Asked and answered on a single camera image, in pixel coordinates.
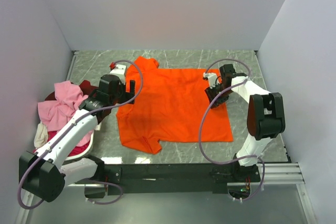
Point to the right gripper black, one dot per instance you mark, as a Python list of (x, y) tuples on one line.
[(210, 92)]

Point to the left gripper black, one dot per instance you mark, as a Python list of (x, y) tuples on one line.
[(126, 96)]

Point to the orange t-shirt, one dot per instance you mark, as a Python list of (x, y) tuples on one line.
[(169, 108)]

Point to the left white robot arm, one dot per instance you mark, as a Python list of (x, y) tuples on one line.
[(43, 172)]

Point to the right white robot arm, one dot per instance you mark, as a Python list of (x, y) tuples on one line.
[(265, 116)]

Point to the pink t-shirt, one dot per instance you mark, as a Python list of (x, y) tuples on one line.
[(55, 114)]

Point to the magenta t-shirt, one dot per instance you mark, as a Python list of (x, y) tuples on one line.
[(85, 140)]

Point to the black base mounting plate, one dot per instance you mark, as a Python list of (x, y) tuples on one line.
[(170, 178)]

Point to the cream t-shirt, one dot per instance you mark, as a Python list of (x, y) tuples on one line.
[(41, 136)]

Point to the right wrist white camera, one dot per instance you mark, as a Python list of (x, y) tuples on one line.
[(211, 78)]

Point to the wrist white camera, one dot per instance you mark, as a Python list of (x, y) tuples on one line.
[(211, 78), (119, 71)]

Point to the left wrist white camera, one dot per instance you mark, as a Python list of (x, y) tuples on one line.
[(119, 71)]

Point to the aluminium extrusion rail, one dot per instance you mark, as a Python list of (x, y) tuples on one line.
[(283, 174)]

